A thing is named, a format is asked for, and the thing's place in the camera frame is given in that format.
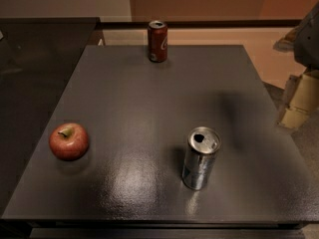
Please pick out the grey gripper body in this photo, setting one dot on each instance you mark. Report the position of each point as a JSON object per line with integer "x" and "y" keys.
{"x": 309, "y": 42}

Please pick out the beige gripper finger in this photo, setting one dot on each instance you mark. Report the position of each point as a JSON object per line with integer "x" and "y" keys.
{"x": 300, "y": 99}

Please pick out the red cola can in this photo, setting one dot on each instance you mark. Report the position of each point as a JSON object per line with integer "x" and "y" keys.
{"x": 157, "y": 41}

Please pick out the red apple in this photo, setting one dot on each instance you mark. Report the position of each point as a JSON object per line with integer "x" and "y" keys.
{"x": 69, "y": 141}

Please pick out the silver redbull can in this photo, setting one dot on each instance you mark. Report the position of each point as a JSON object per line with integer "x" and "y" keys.
{"x": 203, "y": 144}

